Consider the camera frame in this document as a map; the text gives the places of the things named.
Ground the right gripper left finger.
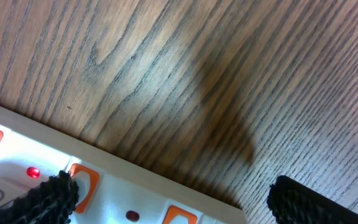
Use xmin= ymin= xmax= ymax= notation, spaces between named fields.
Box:
xmin=0 ymin=170 xmax=79 ymax=224

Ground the white power strip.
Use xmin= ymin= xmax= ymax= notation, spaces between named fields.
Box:
xmin=0 ymin=107 xmax=247 ymax=223

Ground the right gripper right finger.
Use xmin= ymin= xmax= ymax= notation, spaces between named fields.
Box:
xmin=267 ymin=175 xmax=358 ymax=224

